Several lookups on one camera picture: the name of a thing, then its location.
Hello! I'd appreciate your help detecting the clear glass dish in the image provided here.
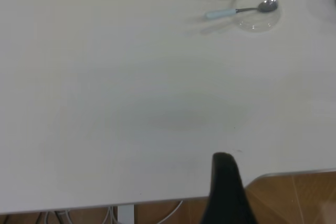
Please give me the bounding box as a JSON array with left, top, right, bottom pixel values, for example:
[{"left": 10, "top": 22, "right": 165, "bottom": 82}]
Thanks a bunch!
[{"left": 232, "top": 0, "right": 283, "bottom": 34}]

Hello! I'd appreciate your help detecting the white cable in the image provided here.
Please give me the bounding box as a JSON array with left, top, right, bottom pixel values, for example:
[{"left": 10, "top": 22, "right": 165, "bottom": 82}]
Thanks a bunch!
[
  {"left": 103, "top": 205, "right": 118, "bottom": 224},
  {"left": 43, "top": 209, "right": 72, "bottom": 224},
  {"left": 143, "top": 199, "right": 184, "bottom": 224}
]

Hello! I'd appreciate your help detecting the white table leg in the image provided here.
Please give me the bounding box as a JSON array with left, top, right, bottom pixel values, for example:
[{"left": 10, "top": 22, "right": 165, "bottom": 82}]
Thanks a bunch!
[{"left": 117, "top": 204, "right": 135, "bottom": 224}]

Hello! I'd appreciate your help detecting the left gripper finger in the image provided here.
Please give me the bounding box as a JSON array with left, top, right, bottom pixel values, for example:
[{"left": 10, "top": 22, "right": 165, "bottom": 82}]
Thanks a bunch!
[{"left": 201, "top": 152, "right": 261, "bottom": 224}]

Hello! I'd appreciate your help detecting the spoon with light blue handle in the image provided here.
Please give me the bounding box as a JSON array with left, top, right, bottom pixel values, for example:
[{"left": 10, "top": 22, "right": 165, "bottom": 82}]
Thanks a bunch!
[{"left": 204, "top": 0, "right": 279, "bottom": 20}]

